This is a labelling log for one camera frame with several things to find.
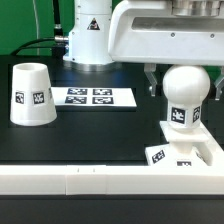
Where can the white lamp base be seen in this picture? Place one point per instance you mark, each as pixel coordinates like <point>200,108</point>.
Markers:
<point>181,149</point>

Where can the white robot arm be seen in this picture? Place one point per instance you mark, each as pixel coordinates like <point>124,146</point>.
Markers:
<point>88,40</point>

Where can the white lamp shade cone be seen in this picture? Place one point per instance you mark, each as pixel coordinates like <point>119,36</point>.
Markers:
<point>32,101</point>

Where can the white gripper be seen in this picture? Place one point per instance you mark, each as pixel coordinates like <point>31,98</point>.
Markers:
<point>167,32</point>

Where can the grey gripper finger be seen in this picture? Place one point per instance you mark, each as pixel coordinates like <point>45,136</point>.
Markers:
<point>219,83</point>

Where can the white lamp bulb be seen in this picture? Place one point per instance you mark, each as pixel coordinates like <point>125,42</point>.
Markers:
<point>185,88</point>

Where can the white L-shaped fence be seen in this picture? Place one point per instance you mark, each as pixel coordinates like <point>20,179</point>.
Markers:
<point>115,180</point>

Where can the white marker sheet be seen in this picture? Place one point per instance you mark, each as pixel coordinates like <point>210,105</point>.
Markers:
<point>77,96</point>

